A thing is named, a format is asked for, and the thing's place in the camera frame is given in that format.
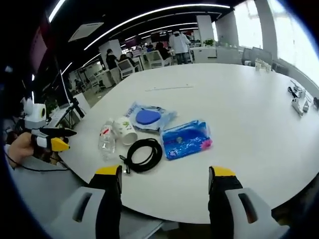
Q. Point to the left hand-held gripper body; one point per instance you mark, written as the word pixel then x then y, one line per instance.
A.
pixel 35 113

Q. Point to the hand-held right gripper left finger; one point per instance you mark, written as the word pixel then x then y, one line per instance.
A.
pixel 104 199

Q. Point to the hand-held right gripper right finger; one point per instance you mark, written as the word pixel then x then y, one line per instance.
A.
pixel 224 199

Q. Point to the clear plastic bottle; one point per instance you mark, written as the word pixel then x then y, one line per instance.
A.
pixel 107 143

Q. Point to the white paper cup green print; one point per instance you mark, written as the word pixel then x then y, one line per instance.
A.
pixel 125 130

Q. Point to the blue tissue pack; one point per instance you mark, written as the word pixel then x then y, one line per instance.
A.
pixel 185 140

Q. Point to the clear bag with blue pad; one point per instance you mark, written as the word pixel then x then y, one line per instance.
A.
pixel 147 117

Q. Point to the group of small white cups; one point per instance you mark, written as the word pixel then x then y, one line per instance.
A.
pixel 263 65

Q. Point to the person's left hand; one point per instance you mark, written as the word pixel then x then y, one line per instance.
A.
pixel 22 148

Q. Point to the white keyboard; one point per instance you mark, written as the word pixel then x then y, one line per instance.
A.
pixel 56 118

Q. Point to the black tripod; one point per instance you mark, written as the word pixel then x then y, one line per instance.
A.
pixel 74 109

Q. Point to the computer monitor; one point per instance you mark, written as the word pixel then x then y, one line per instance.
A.
pixel 65 87

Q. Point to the white office chair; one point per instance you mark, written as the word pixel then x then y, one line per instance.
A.
pixel 157 58
pixel 125 68

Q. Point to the white round table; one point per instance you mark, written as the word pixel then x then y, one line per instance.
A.
pixel 224 104

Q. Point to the ceiling air conditioner vent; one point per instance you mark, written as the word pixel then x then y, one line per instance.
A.
pixel 86 31

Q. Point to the dark object at table edge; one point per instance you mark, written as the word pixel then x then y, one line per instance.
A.
pixel 316 103

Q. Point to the grey sofa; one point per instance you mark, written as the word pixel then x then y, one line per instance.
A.
pixel 256 56

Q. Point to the green potted plant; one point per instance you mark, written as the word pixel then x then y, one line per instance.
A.
pixel 209 42

